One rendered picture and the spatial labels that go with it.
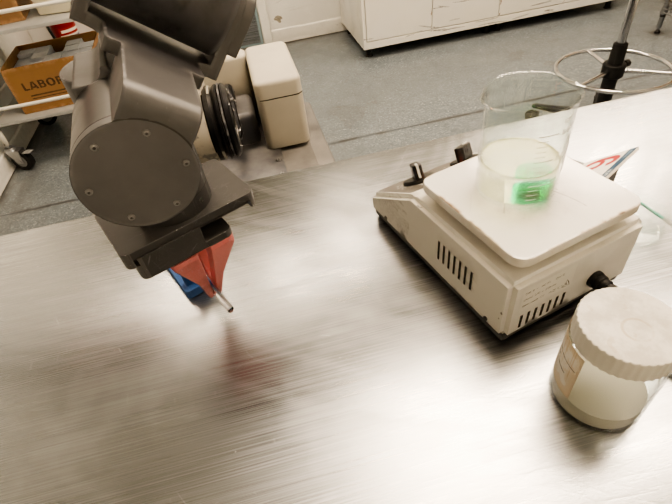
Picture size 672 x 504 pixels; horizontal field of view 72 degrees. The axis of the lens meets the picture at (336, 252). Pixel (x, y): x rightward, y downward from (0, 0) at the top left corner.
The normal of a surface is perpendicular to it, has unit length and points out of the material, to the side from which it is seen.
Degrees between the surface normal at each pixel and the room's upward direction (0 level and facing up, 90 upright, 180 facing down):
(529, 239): 0
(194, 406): 0
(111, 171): 90
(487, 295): 90
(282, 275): 0
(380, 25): 90
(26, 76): 87
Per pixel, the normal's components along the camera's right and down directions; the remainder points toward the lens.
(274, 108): 0.22, 0.65
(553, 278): 0.45, 0.58
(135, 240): -0.11, -0.72
